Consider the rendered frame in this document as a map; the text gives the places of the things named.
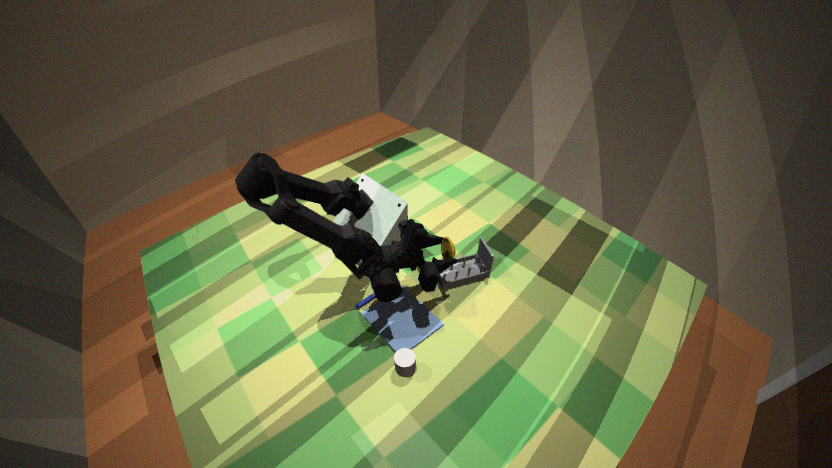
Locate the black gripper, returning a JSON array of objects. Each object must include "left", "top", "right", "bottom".
[{"left": 388, "top": 234, "right": 458, "bottom": 292}]

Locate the grey cylinder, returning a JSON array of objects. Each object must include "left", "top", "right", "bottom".
[{"left": 394, "top": 348, "right": 416, "bottom": 377}]

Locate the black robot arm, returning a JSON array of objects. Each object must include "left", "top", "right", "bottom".
[{"left": 235, "top": 153, "right": 428, "bottom": 302}]

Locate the yellow round plate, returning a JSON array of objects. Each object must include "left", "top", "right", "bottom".
[{"left": 441, "top": 237, "right": 456, "bottom": 259}]

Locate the grey dish rack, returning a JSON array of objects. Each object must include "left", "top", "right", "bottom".
[{"left": 438, "top": 237, "right": 494, "bottom": 289}]

